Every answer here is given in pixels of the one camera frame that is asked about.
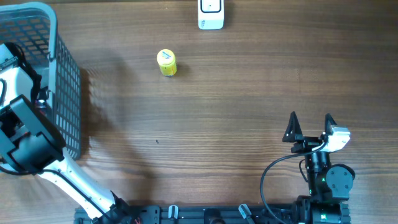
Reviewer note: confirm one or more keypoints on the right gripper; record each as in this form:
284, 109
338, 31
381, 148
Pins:
306, 142

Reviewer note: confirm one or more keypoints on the yellow candy canister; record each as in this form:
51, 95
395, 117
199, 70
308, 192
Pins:
167, 62

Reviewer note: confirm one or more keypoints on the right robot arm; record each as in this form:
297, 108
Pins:
329, 185

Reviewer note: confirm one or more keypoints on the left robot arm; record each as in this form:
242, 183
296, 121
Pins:
32, 145

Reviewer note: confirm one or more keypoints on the white barcode scanner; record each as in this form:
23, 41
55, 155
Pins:
210, 14

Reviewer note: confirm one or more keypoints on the grey plastic mesh basket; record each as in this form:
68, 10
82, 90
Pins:
34, 27

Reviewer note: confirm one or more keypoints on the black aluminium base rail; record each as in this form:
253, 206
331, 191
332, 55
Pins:
217, 214

